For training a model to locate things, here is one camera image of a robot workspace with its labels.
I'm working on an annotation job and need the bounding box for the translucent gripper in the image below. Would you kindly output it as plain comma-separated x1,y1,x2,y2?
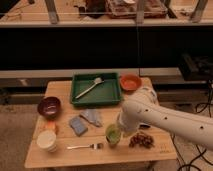
116,114,133,137

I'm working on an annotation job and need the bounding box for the green plastic cup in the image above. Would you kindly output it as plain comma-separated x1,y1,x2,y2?
105,124,121,147

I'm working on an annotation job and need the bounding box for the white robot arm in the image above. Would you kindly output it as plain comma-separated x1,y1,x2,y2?
117,87,213,151

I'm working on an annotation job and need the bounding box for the green plastic tray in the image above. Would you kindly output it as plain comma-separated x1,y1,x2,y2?
70,73,122,107

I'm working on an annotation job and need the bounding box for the white spatula in tray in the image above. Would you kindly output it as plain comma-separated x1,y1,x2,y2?
75,77,104,99

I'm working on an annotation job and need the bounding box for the striped red black block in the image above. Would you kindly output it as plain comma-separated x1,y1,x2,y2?
139,124,150,129

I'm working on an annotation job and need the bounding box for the grey folded cloth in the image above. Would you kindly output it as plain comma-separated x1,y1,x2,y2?
80,109,102,127

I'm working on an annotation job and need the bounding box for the silver fork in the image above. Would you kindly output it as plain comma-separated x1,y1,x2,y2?
67,143,103,150

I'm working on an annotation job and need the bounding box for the orange bowl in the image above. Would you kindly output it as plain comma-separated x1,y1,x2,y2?
120,74,142,91

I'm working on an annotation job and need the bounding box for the blue sponge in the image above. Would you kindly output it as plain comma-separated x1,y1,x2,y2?
69,116,88,136

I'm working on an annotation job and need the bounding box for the wooden table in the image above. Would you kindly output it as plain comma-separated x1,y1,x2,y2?
25,81,177,168

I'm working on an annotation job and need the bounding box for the dark red bowl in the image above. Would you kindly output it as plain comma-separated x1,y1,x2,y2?
37,96,61,120

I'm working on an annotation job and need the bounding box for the white paper cup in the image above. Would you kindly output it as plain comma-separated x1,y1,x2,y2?
36,130,57,152

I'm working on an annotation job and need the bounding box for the black floor cable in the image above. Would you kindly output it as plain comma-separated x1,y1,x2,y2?
169,79,213,171

